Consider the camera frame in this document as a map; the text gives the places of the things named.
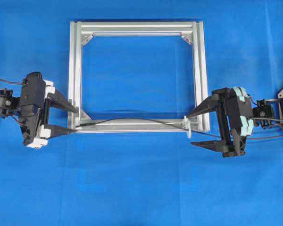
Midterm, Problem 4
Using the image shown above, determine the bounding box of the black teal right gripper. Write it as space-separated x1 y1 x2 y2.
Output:
186 87 254 157

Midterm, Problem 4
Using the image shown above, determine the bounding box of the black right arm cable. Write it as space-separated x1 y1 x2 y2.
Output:
252 116 283 123

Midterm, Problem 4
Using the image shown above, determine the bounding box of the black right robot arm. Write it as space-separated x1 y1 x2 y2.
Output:
187 87 283 158

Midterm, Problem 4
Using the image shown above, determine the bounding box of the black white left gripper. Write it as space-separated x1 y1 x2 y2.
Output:
18 72 78 148

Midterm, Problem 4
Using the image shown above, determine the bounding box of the white zip tie loop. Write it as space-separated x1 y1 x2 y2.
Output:
182 115 192 139

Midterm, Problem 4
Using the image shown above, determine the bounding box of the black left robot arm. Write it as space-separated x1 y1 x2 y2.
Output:
0 72 78 148

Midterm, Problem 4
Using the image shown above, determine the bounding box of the black usb cable wire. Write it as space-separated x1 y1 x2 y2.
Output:
75 117 283 142

